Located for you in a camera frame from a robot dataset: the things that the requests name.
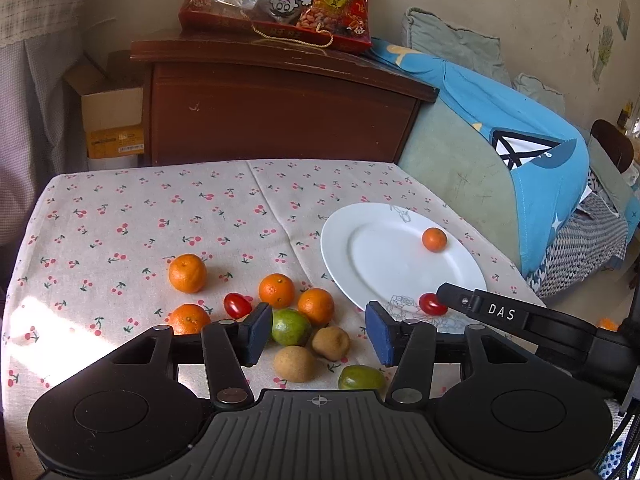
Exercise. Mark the white floral plate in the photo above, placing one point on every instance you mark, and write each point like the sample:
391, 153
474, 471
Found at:
374, 252

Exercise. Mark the red cherry tomato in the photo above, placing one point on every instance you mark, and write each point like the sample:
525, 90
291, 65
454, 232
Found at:
430, 305
237, 306

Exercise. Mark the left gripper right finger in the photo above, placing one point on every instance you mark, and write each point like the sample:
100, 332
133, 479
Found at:
409, 347

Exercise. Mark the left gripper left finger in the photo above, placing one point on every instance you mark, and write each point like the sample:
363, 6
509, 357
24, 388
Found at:
228, 347

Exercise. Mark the open cardboard box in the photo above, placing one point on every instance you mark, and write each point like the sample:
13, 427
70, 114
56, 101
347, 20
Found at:
111, 103

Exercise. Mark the houndstooth blanket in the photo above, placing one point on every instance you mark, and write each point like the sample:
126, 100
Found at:
593, 238

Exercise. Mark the checked grey curtain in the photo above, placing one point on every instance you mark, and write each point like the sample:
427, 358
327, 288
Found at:
40, 42

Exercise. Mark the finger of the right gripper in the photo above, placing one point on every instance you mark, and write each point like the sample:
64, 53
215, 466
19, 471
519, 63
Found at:
546, 328

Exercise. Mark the green sofa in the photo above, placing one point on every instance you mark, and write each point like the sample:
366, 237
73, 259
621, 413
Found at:
454, 161

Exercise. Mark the large front orange mandarin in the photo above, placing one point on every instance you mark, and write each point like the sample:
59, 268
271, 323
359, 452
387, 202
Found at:
318, 306

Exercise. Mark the grey green pillow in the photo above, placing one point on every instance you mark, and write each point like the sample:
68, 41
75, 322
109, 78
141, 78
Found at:
427, 33

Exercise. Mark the blue cartoon blanket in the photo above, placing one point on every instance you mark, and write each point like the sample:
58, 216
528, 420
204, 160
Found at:
547, 158

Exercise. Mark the brown kiwi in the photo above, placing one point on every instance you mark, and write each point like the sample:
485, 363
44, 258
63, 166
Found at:
295, 364
332, 343

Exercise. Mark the oblong green fruit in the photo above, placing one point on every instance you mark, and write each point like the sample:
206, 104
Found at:
360, 377

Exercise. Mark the small mandarin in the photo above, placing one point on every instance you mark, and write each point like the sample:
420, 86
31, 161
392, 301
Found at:
434, 239
277, 290

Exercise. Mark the dark wooden cabinet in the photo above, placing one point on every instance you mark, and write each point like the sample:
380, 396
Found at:
227, 95

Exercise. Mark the cherry print tablecloth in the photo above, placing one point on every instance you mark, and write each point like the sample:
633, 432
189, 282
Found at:
109, 254

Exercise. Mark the orange plastic bag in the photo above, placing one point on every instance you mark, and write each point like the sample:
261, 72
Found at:
607, 324

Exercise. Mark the dark wooden chair back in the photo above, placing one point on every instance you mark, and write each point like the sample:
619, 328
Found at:
615, 144

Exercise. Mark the round green fruit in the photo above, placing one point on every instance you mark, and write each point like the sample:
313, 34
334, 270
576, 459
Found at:
290, 328

